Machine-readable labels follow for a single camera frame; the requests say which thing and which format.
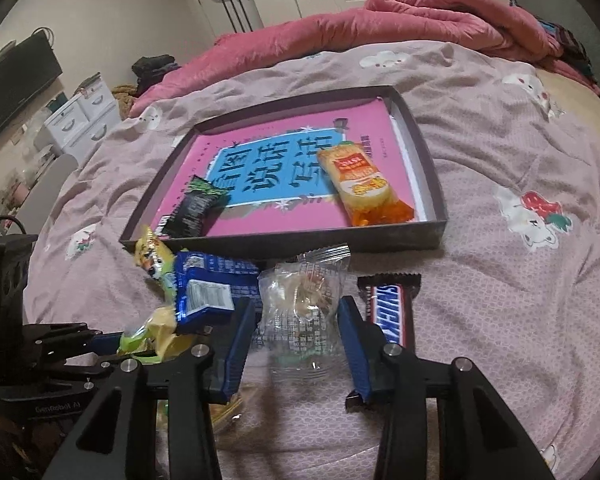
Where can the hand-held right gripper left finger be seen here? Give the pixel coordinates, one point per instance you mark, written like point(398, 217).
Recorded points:
point(235, 355)

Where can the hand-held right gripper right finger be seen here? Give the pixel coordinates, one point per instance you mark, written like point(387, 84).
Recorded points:
point(355, 355)

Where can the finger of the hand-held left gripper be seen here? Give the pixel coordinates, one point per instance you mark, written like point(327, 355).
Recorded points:
point(70, 371)
point(107, 345)

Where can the green candy packet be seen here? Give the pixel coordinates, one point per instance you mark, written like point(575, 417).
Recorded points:
point(155, 330)

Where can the brown chocolate bar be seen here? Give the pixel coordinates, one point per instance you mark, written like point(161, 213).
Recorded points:
point(390, 305)

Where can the clear pastry packet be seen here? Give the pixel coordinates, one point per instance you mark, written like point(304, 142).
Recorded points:
point(300, 300)

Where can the blue cookie packet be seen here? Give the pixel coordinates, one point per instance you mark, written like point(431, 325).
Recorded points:
point(205, 280)

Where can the yellow cartoon snack packet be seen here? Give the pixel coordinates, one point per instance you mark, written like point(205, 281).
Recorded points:
point(152, 260)

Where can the dark shallow cardboard box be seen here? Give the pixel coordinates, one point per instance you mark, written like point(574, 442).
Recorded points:
point(305, 242)

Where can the black and green snack packet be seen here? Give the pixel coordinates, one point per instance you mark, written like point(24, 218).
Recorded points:
point(192, 210)

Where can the orange snack packet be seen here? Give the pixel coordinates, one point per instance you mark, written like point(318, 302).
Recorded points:
point(360, 185)

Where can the cluttered dressing table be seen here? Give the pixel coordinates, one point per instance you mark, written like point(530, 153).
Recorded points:
point(10, 185)

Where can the white drawer cabinet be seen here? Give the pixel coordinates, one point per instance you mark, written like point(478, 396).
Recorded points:
point(80, 120)

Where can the brown knitted plush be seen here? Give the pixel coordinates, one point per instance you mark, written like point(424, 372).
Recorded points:
point(125, 100)

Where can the dark clothes pile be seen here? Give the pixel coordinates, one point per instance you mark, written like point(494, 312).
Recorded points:
point(152, 70)

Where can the pink quilt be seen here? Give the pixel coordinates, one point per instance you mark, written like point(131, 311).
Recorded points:
point(330, 30)

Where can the beige bed sheet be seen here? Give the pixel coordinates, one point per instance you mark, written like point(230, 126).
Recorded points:
point(580, 95)

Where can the dark patterned clothes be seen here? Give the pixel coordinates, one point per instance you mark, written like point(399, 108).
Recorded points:
point(575, 45)

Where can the grey padded headboard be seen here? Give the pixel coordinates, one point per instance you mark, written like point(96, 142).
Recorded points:
point(570, 15)

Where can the black wall television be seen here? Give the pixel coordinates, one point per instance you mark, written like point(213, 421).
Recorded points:
point(15, 90)

